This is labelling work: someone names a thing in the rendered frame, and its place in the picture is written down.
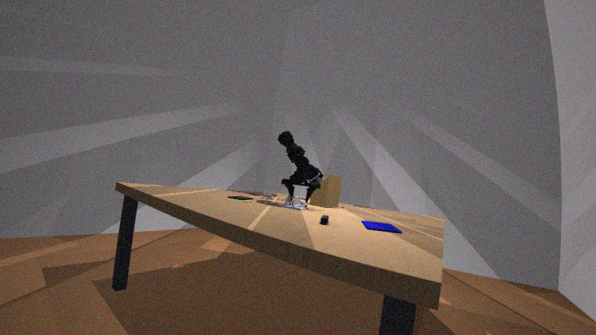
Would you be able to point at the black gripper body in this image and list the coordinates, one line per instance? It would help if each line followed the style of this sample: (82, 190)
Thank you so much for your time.
(311, 185)

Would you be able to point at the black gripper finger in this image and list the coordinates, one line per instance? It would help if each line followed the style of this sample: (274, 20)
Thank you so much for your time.
(291, 190)
(309, 193)

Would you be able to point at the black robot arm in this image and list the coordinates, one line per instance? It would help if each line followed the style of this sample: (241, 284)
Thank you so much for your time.
(295, 154)

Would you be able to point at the blue rectangular plate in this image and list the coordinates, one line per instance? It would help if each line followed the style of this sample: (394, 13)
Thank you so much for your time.
(385, 227)

